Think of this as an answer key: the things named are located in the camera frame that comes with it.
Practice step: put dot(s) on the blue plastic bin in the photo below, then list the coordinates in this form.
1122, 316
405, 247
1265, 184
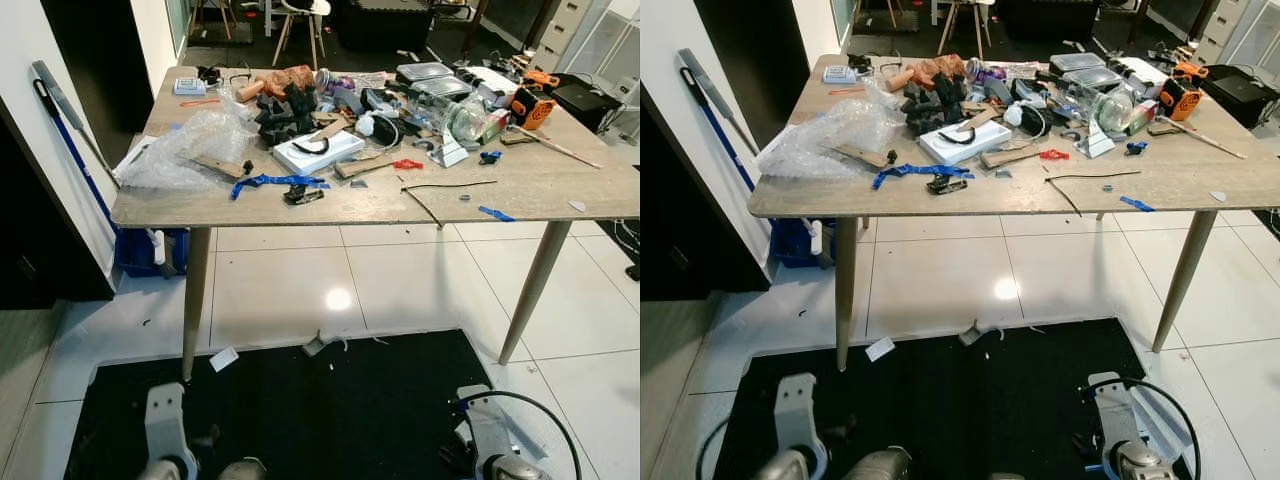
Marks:
135, 255
790, 245

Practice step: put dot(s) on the grey robot left leg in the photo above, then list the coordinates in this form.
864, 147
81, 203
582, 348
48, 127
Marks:
880, 465
240, 470

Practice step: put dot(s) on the grey robot leg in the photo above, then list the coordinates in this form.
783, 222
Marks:
240, 470
1006, 476
880, 465

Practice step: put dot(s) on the white paper scrap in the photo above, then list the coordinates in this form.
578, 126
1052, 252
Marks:
224, 359
880, 349

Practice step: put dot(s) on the grey robot right leg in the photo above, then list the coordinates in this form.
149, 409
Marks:
1006, 476

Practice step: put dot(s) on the grey floor scrap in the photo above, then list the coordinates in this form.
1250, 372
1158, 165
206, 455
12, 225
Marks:
978, 335
320, 345

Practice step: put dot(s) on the black cabinet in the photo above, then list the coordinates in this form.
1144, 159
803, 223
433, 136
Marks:
40, 240
690, 230

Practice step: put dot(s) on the short blue tape piece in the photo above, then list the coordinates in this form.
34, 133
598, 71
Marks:
496, 213
1137, 203

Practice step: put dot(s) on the small black block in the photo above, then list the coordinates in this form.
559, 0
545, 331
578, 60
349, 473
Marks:
946, 186
303, 195

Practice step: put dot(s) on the flat wooden plank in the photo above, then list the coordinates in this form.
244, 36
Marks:
222, 165
865, 156

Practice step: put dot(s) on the wooden table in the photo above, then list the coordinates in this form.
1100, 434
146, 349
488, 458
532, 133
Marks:
1180, 175
540, 185

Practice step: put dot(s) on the clear plastic bag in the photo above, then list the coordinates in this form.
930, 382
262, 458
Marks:
825, 135
180, 145

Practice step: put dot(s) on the small red plastic piece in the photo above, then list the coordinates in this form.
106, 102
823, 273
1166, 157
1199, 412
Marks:
1054, 155
407, 164

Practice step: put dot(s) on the small blue clip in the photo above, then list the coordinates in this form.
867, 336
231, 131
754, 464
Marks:
490, 157
1137, 147

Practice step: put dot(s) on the white triangular stand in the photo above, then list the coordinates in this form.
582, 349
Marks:
450, 155
1097, 145

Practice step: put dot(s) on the wooden block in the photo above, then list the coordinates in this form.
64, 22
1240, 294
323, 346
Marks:
1012, 156
368, 164

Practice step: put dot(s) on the flat white box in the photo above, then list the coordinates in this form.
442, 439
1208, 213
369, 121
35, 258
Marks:
340, 152
988, 142

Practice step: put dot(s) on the thin wooden stick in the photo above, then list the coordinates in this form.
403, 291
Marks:
560, 147
1205, 138

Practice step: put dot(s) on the pile of black parts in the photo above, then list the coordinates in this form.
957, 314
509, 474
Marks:
285, 120
932, 110

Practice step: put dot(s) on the black white headphones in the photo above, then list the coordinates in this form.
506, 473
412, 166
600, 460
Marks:
1027, 120
380, 130

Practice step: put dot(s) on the orange pen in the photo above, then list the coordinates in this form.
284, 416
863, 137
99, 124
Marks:
846, 91
200, 101

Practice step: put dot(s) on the clear plastic bottle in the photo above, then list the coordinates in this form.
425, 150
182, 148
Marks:
478, 120
1124, 110

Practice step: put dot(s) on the small blue white box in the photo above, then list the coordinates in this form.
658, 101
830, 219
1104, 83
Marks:
840, 75
190, 87

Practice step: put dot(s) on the orange black power tool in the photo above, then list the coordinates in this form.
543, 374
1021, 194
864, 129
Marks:
1180, 100
532, 110

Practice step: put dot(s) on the small black device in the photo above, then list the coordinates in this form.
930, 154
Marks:
210, 75
861, 64

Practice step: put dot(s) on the skin-coloured rubber hand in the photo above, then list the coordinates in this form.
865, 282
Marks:
280, 80
925, 72

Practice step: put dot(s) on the grey plastic case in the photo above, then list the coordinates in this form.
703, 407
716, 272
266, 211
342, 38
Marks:
425, 72
1077, 62
440, 88
1090, 79

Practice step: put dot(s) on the long white box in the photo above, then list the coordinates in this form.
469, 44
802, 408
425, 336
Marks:
492, 82
1142, 72

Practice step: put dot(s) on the purple packet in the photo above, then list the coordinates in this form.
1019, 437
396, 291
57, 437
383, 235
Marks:
331, 82
980, 72

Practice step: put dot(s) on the small orange tool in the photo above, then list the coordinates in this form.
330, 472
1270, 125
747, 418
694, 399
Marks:
1190, 70
542, 79

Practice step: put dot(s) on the wooden legged chair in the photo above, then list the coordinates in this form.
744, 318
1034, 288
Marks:
967, 12
300, 15

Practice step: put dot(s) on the black bulky furniture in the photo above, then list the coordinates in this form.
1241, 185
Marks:
1050, 18
385, 22

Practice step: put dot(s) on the white drawer cabinet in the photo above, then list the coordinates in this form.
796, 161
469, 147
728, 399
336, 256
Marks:
1225, 28
565, 30

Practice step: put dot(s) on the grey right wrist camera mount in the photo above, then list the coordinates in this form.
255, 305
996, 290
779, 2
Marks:
490, 425
1115, 410

